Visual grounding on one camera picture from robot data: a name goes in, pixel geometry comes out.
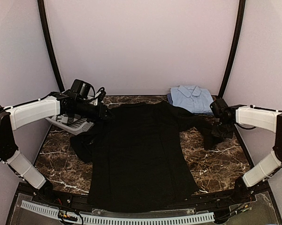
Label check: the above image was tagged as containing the light blue folded shirt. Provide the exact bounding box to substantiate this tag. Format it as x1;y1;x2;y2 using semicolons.
170;85;213;114

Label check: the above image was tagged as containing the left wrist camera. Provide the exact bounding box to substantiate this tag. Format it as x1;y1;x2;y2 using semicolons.
69;79;106;105

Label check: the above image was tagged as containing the black white checkered shirt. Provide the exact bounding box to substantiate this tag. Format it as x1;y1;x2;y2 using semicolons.
55;113;83;125

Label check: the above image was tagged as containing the white slotted cable duct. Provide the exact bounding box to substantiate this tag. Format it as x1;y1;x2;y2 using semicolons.
21;200;215;225

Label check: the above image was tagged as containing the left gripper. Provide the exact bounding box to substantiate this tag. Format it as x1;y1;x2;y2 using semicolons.
74;99;114;123

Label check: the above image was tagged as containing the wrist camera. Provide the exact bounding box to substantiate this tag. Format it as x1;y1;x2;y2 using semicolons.
210;98;228;118
69;79;106;105

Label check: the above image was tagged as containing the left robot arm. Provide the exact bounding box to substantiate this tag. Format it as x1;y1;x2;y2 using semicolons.
0;92;109;204

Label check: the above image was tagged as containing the left black frame post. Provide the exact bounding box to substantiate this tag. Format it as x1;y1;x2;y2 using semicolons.
37;0;65;92

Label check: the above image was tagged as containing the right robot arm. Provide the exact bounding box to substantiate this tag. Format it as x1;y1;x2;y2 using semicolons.
210;99;282;203

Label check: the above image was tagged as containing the black front rail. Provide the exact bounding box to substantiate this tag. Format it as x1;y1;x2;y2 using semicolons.
32;185;252;213

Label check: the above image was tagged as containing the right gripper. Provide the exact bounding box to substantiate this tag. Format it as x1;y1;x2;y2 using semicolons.
212;119;235;140

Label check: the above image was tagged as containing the black long sleeve shirt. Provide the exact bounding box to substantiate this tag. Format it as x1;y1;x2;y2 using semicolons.
70;101;222;213

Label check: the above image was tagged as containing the grey plastic basket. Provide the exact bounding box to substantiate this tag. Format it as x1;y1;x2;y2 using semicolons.
46;116;93;135

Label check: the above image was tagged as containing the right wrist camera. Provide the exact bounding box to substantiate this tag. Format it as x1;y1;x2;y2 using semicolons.
210;98;228;118

